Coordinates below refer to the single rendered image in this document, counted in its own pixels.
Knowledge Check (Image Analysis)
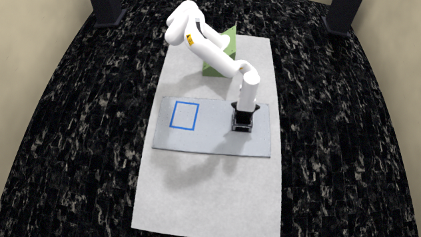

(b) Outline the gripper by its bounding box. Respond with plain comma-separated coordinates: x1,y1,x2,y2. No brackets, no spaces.
230,96,260,116

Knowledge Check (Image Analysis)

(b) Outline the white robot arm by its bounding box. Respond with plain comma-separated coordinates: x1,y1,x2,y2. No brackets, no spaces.
165,0,260,103

